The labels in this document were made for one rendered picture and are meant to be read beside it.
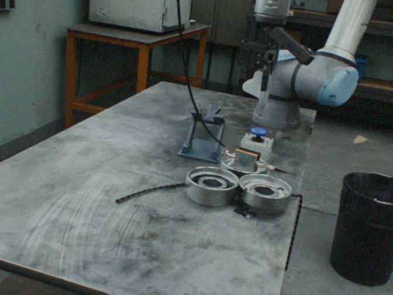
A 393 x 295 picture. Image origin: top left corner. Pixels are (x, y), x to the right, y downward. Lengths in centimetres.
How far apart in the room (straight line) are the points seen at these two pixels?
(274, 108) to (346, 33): 29
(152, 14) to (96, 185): 231
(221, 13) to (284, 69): 341
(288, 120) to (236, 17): 336
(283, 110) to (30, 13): 196
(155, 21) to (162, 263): 254
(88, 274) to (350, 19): 99
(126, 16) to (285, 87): 199
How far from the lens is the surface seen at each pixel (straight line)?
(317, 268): 227
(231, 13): 472
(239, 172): 95
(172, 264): 71
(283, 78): 136
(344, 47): 134
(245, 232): 81
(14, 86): 295
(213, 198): 86
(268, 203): 86
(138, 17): 317
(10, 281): 109
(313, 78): 131
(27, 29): 298
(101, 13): 329
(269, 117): 139
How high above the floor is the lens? 121
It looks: 21 degrees down
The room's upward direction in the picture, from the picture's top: 7 degrees clockwise
